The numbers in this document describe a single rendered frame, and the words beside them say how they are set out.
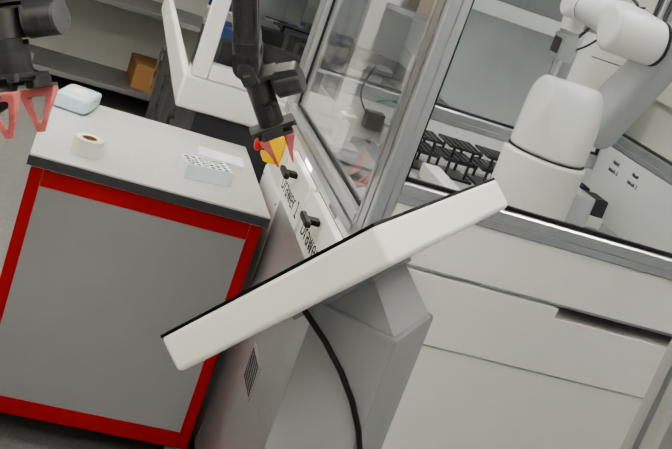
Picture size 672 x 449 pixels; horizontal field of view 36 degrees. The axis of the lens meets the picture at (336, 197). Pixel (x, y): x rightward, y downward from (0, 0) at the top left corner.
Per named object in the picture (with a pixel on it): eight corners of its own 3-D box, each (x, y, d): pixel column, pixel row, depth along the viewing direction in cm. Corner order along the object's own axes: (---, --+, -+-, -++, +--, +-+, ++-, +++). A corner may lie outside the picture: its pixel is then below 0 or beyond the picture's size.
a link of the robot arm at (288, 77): (240, 45, 226) (234, 66, 219) (290, 32, 223) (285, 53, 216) (260, 90, 233) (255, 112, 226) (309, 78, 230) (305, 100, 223)
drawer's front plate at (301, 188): (293, 232, 227) (309, 186, 225) (277, 190, 254) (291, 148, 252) (301, 234, 228) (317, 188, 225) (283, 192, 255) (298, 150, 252)
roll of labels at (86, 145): (64, 148, 248) (69, 132, 247) (84, 147, 254) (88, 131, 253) (86, 159, 245) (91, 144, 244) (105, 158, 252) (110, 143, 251)
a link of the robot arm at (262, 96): (246, 74, 229) (240, 82, 224) (275, 67, 227) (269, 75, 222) (256, 103, 232) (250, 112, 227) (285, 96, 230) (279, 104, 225)
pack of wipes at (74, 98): (84, 117, 280) (89, 101, 279) (50, 105, 279) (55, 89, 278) (99, 107, 294) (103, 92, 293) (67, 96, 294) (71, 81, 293)
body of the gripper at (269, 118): (298, 127, 228) (287, 96, 225) (254, 142, 227) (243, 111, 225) (293, 119, 234) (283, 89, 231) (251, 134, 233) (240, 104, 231)
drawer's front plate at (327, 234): (316, 290, 198) (335, 238, 195) (295, 236, 225) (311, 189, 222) (325, 292, 199) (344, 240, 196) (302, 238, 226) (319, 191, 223)
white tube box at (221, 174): (183, 177, 258) (187, 163, 257) (175, 166, 265) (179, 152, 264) (229, 187, 264) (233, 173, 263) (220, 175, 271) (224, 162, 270)
